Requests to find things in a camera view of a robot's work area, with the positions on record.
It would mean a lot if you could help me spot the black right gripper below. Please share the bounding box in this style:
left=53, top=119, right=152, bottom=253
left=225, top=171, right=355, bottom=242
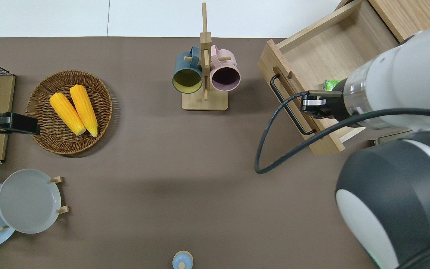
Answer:
left=300, top=79, right=352, bottom=121

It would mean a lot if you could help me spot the light wooden drawer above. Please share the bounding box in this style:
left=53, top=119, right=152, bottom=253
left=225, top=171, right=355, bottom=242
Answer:
left=258, top=0, right=402, bottom=156

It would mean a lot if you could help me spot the round wicker basket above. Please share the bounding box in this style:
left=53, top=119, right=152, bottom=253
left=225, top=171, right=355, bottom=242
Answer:
left=25, top=69, right=113, bottom=156

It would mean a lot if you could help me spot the yellow corn cob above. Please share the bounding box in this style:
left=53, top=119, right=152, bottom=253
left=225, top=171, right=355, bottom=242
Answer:
left=49, top=92, right=87, bottom=136
left=69, top=84, right=99, bottom=138

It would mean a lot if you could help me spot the grey plate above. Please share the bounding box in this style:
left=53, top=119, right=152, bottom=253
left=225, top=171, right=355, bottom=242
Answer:
left=0, top=168, right=62, bottom=235

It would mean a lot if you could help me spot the wooden plate rack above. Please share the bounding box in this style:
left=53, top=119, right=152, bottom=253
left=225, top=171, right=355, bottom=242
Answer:
left=0, top=176, right=70, bottom=231

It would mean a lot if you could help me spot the pink mug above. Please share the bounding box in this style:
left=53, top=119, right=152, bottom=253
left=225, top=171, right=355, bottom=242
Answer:
left=209, top=44, right=242, bottom=93

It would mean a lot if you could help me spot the wooden mug rack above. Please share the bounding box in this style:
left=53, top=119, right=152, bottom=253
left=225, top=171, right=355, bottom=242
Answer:
left=181, top=2, right=232, bottom=111

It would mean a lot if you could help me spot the dark blue mug yellow inside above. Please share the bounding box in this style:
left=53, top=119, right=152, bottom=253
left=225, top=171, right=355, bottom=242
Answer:
left=172, top=45, right=204, bottom=94

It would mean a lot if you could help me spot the light wooden cabinet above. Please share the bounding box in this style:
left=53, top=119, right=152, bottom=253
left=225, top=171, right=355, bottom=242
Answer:
left=336, top=0, right=430, bottom=42

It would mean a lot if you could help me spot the brown table mat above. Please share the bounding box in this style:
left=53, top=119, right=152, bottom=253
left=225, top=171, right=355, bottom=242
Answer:
left=0, top=36, right=387, bottom=269

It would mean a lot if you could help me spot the black metal drawer handle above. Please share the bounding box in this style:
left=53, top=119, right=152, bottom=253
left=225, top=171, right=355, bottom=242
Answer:
left=270, top=74, right=317, bottom=136

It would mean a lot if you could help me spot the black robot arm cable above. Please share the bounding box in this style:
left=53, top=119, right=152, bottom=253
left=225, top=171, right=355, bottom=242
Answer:
left=254, top=91, right=430, bottom=175

